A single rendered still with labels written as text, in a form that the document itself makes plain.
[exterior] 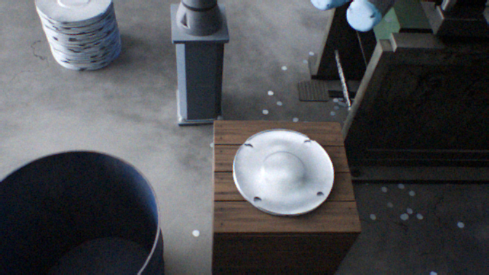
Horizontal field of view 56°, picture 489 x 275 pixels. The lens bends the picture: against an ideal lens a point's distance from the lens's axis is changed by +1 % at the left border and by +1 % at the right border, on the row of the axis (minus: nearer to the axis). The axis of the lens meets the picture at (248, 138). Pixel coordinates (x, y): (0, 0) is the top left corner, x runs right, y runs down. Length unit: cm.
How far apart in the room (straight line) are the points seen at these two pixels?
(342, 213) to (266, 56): 105
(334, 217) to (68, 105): 118
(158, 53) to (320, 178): 109
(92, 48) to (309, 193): 114
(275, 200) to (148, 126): 76
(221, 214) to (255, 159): 20
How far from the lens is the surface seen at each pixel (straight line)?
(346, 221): 131
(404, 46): 136
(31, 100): 206
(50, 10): 202
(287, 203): 129
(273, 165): 134
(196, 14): 152
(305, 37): 230
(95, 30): 199
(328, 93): 184
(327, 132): 146
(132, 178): 125
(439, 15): 142
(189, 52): 159
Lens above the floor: 147
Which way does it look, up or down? 53 degrees down
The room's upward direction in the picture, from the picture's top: 8 degrees clockwise
